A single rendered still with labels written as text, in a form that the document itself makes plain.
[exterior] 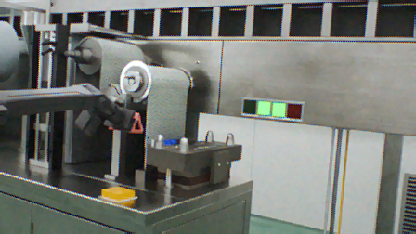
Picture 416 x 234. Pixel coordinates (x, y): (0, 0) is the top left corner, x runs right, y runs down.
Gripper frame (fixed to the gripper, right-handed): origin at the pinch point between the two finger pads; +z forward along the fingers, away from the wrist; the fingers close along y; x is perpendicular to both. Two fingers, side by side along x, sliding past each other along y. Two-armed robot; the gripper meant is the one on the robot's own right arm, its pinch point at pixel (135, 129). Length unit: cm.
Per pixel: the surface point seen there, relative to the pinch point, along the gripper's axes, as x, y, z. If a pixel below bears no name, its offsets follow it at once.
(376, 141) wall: 111, 23, 250
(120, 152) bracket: -6.9, -8.8, 6.9
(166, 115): 12.4, -0.9, 14.0
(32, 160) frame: -17.8, -46.2, 2.0
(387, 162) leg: 21, 71, 54
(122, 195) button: -23.7, 12.8, -7.9
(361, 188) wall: 74, 15, 270
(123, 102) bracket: 8.9, -8.7, -1.5
